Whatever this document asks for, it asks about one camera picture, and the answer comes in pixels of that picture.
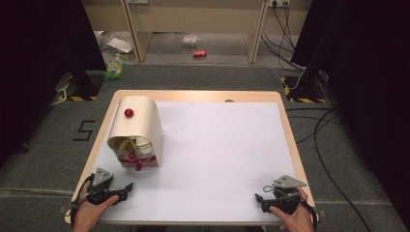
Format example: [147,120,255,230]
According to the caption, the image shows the green snack packet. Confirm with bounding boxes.
[102,60,126,81]

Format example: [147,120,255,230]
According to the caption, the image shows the long black floor cable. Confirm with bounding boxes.
[313,107,375,232]

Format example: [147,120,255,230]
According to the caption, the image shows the white wall socket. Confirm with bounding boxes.
[267,0,291,9]

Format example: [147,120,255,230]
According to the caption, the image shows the clear plastic bag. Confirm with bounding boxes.
[181,34,201,48]

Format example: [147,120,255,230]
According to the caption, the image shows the black power cables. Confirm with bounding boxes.
[260,2,307,73]

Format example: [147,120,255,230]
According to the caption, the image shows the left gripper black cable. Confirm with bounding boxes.
[69,173,95,227]

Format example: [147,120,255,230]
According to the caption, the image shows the black curtain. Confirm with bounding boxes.
[0,0,108,168]
[290,0,410,223]

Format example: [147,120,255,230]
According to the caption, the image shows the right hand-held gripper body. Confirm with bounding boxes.
[264,174,308,216]

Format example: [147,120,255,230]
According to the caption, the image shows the black stand with striped base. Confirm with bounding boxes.
[53,69,104,102]
[279,66,329,104]

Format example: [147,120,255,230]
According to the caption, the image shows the cream roll-top bread box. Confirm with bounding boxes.
[106,95,164,168]

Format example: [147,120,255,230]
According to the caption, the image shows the white paper bag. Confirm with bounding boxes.
[95,30,135,54]

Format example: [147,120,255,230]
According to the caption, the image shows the white floor cable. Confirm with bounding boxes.
[150,41,306,91]

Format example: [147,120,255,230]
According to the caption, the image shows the person's left hand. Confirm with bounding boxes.
[72,183,120,232]

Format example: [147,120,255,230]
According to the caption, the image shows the light wooden desk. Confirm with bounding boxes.
[80,0,313,64]

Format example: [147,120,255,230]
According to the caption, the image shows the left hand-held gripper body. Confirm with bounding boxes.
[86,166,129,206]

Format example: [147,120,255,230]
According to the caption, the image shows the person's right hand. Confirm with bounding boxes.
[269,188,319,232]

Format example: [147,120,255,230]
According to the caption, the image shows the thin black floor cable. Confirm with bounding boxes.
[285,106,343,145]

